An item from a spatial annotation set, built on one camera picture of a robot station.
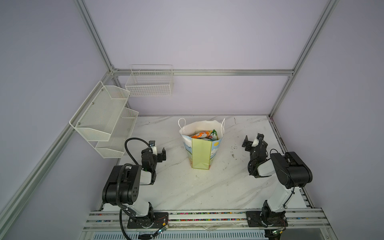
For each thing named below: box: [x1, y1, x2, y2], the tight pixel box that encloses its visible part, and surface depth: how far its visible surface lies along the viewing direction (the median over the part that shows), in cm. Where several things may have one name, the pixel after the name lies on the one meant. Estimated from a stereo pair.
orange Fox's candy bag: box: [190, 130, 213, 139], surface depth 85 cm
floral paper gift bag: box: [178, 117, 226, 170], surface depth 84 cm
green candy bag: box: [210, 129, 219, 141], surface depth 92 cm
